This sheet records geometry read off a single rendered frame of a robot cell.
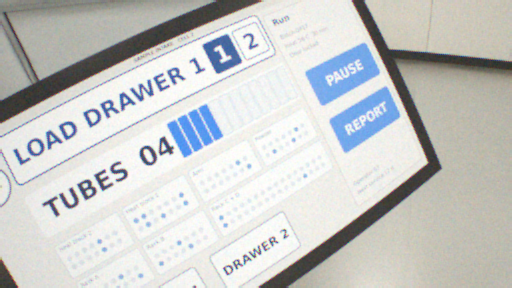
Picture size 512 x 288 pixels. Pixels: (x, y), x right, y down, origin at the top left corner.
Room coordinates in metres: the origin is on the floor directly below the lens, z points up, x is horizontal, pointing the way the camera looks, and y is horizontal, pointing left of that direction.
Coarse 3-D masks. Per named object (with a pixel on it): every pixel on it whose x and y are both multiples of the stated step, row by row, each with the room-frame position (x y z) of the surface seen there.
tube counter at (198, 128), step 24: (264, 72) 0.37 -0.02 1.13; (216, 96) 0.34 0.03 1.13; (240, 96) 0.35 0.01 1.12; (264, 96) 0.35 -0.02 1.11; (288, 96) 0.36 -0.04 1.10; (168, 120) 0.32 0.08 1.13; (192, 120) 0.32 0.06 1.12; (216, 120) 0.32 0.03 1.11; (240, 120) 0.33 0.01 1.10; (144, 144) 0.30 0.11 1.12; (168, 144) 0.30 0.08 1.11; (192, 144) 0.30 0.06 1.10; (144, 168) 0.28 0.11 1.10; (168, 168) 0.28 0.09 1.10
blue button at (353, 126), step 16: (368, 96) 0.37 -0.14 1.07; (384, 96) 0.38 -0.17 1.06; (352, 112) 0.36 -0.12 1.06; (368, 112) 0.36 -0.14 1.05; (384, 112) 0.36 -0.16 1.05; (336, 128) 0.34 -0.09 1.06; (352, 128) 0.34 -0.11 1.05; (368, 128) 0.35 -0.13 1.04; (384, 128) 0.35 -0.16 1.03; (352, 144) 0.33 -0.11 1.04
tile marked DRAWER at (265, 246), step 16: (272, 224) 0.25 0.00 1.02; (288, 224) 0.26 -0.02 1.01; (240, 240) 0.24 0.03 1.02; (256, 240) 0.24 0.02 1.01; (272, 240) 0.24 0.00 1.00; (288, 240) 0.24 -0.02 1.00; (208, 256) 0.22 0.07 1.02; (224, 256) 0.23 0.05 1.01; (240, 256) 0.23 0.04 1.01; (256, 256) 0.23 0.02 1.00; (272, 256) 0.23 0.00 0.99; (224, 272) 0.21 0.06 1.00; (240, 272) 0.21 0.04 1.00; (256, 272) 0.22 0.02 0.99
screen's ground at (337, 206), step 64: (320, 0) 0.45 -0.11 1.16; (128, 64) 0.35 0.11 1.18; (0, 128) 0.29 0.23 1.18; (128, 128) 0.31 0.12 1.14; (256, 128) 0.32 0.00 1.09; (320, 128) 0.34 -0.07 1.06; (64, 192) 0.25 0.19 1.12; (128, 192) 0.26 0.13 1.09; (320, 192) 0.28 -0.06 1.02; (384, 192) 0.29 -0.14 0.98; (0, 256) 0.20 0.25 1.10
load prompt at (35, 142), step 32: (224, 32) 0.39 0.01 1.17; (256, 32) 0.40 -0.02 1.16; (160, 64) 0.36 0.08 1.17; (192, 64) 0.36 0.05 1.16; (224, 64) 0.37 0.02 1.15; (256, 64) 0.37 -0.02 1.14; (96, 96) 0.32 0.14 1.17; (128, 96) 0.33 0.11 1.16; (160, 96) 0.33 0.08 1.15; (32, 128) 0.29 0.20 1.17; (64, 128) 0.30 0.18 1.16; (96, 128) 0.30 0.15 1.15; (32, 160) 0.27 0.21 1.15; (64, 160) 0.28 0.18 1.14
